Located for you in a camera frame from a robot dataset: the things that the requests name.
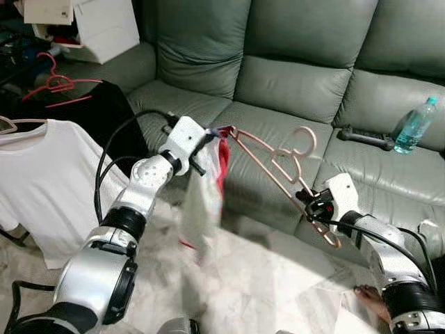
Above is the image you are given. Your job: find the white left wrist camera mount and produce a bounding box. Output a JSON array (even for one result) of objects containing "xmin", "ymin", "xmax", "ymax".
[{"xmin": 159, "ymin": 115, "xmax": 208, "ymax": 169}]

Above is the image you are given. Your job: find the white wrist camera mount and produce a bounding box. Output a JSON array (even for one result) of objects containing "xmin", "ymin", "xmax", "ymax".
[
  {"xmin": 323, "ymin": 172, "xmax": 361, "ymax": 225},
  {"xmin": 159, "ymin": 115, "xmax": 208, "ymax": 169}
]

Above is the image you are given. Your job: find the black garment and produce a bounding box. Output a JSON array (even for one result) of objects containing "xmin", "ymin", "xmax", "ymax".
[{"xmin": 0, "ymin": 79, "xmax": 152, "ymax": 180}]

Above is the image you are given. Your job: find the white t-shirt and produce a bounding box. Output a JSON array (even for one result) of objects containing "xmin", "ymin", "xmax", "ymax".
[{"xmin": 0, "ymin": 119, "xmax": 134, "ymax": 271}]

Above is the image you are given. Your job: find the red clothes hanger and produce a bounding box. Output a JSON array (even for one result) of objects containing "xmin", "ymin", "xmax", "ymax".
[{"xmin": 19, "ymin": 52, "xmax": 104, "ymax": 109}]

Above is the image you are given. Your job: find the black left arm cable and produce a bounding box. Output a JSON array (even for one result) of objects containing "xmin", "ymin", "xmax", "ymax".
[{"xmin": 93, "ymin": 109, "xmax": 180, "ymax": 225}]

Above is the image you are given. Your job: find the white open box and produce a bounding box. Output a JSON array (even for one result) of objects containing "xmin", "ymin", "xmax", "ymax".
[{"xmin": 22, "ymin": 0, "xmax": 140, "ymax": 65}]

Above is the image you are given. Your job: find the grey green leather sofa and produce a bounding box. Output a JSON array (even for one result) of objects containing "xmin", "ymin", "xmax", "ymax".
[{"xmin": 52, "ymin": 0, "xmax": 445, "ymax": 269}]

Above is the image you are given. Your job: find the clear plastic water bottle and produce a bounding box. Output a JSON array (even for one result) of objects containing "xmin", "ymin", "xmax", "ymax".
[{"xmin": 392, "ymin": 95, "xmax": 439, "ymax": 155}]

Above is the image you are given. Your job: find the red and white garment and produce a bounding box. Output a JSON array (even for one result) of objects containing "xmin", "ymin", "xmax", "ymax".
[{"xmin": 179, "ymin": 128, "xmax": 231, "ymax": 264}]

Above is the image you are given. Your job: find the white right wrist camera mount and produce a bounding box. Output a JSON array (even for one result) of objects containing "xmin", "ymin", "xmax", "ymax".
[{"xmin": 323, "ymin": 172, "xmax": 361, "ymax": 225}]

